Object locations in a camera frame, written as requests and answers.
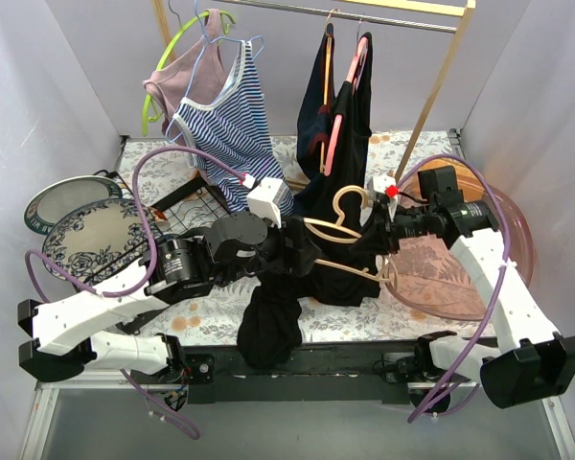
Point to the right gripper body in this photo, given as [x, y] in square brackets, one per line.
[380, 230]

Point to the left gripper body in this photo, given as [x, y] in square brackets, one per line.
[290, 241]

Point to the black tank top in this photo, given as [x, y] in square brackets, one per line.
[269, 330]

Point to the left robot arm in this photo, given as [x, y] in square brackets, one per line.
[72, 335]

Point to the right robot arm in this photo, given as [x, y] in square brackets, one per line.
[517, 354]

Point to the pink hanger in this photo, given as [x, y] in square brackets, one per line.
[347, 151]

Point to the blue striped tank top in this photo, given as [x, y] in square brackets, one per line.
[233, 126]

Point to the navy garment on hanger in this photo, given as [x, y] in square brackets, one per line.
[314, 121]

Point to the green plastic hanger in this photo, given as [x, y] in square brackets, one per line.
[167, 52]

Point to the mauve tank top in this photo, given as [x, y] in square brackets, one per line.
[187, 81]

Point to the thin wooden hanger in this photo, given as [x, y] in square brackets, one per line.
[328, 62]

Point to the floral tablecloth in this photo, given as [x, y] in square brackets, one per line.
[381, 318]

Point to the black hanging garment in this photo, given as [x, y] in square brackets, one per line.
[316, 200]

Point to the pink transparent basin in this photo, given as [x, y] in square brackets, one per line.
[427, 277]

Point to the blue floral plate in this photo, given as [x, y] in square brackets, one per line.
[97, 240]

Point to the wooden clothes rack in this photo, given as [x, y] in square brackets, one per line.
[463, 13]

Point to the green rimmed plate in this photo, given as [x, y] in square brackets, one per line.
[58, 200]

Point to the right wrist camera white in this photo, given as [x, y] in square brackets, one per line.
[381, 199]

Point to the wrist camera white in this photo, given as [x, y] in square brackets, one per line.
[265, 199]
[381, 199]

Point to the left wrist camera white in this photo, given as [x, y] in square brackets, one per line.
[265, 199]

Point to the black wire dish rack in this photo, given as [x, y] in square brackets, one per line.
[188, 202]

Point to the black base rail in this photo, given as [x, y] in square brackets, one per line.
[321, 372]

